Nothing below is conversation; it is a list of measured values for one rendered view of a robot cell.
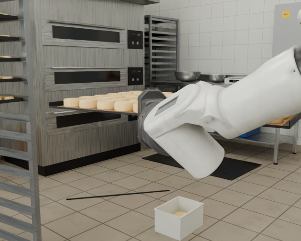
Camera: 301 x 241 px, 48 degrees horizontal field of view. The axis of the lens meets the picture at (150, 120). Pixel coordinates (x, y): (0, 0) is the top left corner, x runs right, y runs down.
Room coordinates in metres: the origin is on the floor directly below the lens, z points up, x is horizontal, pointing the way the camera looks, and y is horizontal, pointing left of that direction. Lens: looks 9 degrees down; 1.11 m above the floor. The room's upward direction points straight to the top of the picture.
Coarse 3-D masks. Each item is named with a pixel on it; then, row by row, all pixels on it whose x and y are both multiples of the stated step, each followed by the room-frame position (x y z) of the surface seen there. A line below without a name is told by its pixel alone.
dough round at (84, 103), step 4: (80, 100) 0.87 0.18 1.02; (84, 100) 0.86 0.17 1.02; (88, 100) 0.86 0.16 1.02; (92, 100) 0.86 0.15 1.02; (96, 100) 0.87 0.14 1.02; (80, 104) 0.87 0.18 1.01; (84, 104) 0.86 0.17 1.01; (88, 104) 0.86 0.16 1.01; (92, 104) 0.86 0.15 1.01; (96, 104) 0.87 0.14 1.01; (84, 108) 0.86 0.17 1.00; (88, 108) 0.86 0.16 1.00
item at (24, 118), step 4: (0, 112) 1.65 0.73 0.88; (4, 112) 1.63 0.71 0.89; (0, 116) 1.65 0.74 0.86; (4, 116) 1.64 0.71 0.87; (8, 116) 1.62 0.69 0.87; (12, 116) 1.60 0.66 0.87; (16, 116) 1.59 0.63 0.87; (20, 116) 1.58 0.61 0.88; (24, 116) 1.56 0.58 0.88; (28, 116) 1.55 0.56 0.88; (12, 120) 1.57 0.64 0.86; (16, 120) 1.55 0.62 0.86; (20, 120) 1.55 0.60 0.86; (24, 120) 1.55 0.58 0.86; (28, 120) 1.55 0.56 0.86
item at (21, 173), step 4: (0, 164) 1.66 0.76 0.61; (0, 168) 1.67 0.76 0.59; (4, 168) 1.65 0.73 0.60; (8, 168) 1.63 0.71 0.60; (12, 168) 1.62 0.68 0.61; (16, 168) 1.60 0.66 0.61; (0, 172) 1.63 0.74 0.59; (4, 172) 1.62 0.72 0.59; (8, 172) 1.62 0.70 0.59; (12, 172) 1.62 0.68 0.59; (16, 172) 1.60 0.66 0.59; (20, 172) 1.59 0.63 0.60; (24, 172) 1.57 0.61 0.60; (28, 172) 1.56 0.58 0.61; (32, 172) 1.54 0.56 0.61; (20, 176) 1.55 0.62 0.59; (24, 176) 1.55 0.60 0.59; (28, 176) 1.55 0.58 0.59; (32, 176) 1.54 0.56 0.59
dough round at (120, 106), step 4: (116, 104) 0.81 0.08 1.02; (120, 104) 0.80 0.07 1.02; (124, 104) 0.80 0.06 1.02; (128, 104) 0.80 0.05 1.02; (132, 104) 0.81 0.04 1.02; (116, 108) 0.81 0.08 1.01; (120, 108) 0.80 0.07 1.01; (124, 108) 0.80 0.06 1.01; (128, 108) 0.80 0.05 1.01; (132, 108) 0.81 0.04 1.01
